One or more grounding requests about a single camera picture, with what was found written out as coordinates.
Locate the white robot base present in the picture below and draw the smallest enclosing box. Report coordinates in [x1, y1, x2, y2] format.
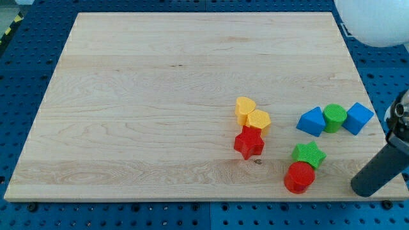
[334, 0, 408, 47]

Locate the red star block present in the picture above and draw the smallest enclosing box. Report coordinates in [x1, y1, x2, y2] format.
[234, 126, 265, 160]

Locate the green star block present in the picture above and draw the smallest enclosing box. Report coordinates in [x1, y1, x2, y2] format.
[291, 141, 327, 169]

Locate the wooden board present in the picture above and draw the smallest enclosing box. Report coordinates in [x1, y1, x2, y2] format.
[3, 11, 409, 203]

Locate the yellow heart block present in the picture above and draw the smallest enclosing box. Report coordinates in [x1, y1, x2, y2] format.
[235, 96, 256, 126]

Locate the yellow hexagon block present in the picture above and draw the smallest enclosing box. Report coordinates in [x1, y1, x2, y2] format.
[245, 109, 272, 137]

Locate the blue triangle block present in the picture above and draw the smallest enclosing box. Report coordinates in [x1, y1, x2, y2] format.
[297, 107, 326, 137]

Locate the red cylinder block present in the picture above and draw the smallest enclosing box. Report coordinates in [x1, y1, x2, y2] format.
[284, 161, 316, 194]

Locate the green cylinder block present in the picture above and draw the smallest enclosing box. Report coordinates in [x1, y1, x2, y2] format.
[323, 103, 347, 133]

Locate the blue cube block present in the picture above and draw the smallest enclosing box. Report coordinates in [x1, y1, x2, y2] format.
[342, 102, 374, 135]

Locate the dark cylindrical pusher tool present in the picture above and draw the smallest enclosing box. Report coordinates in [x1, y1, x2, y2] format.
[350, 143, 408, 197]

